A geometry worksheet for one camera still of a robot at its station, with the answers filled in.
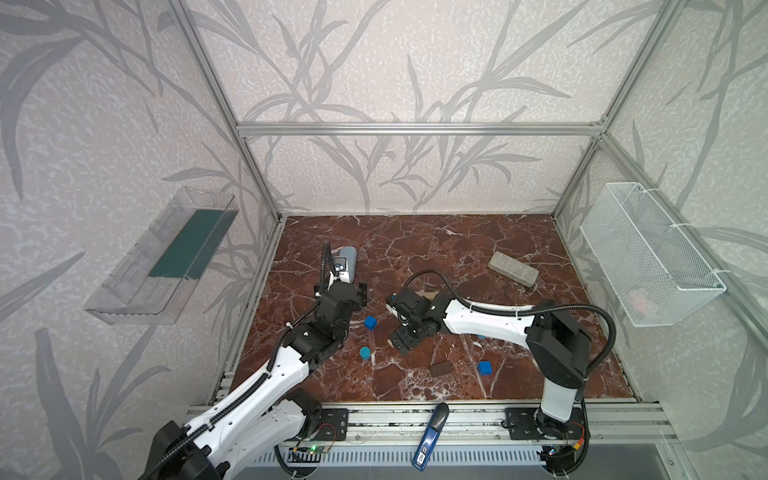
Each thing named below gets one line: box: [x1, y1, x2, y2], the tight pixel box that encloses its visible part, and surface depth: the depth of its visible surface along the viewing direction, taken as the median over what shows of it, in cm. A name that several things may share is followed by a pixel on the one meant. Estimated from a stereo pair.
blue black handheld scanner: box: [411, 402, 450, 471], surface depth 70 cm
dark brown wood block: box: [430, 360, 452, 378], surface depth 84 cm
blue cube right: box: [477, 360, 493, 376], surface depth 83 cm
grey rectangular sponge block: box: [488, 251, 539, 288], surface depth 104 cm
